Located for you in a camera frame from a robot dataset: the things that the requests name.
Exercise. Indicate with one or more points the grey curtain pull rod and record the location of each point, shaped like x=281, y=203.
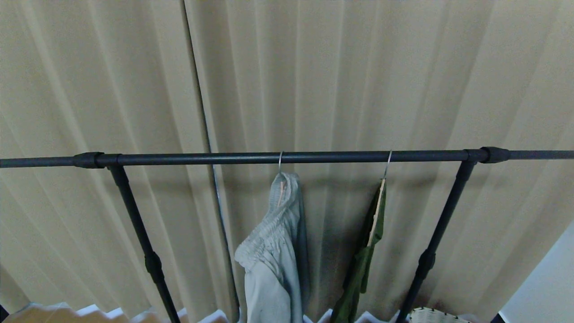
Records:
x=208, y=143

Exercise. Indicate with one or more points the green garment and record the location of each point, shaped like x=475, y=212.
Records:
x=358, y=278

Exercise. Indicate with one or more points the pink clothes hanger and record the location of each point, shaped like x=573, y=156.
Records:
x=280, y=197
x=379, y=202

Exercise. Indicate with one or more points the black clothes rack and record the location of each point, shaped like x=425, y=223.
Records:
x=269, y=158

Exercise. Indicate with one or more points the white laundry basket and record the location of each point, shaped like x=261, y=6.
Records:
x=435, y=316

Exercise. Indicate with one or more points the pale grey shorts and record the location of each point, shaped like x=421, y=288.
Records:
x=273, y=260

